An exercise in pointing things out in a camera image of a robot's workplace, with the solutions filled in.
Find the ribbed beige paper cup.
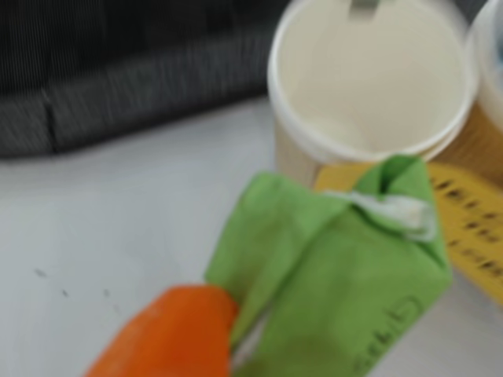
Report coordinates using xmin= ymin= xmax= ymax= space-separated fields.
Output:
xmin=431 ymin=0 xmax=503 ymax=168
xmin=266 ymin=0 xmax=479 ymax=186

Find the green paper parcel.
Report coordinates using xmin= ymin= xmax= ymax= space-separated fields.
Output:
xmin=204 ymin=155 xmax=452 ymax=377

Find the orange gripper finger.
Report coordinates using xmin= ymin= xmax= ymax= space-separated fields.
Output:
xmin=84 ymin=284 xmax=240 ymax=377

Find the dark grey foam border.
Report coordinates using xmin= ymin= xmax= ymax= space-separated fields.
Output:
xmin=0 ymin=50 xmax=284 ymax=159

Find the yellow handwritten welcome sign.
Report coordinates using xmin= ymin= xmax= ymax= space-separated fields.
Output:
xmin=314 ymin=162 xmax=503 ymax=307

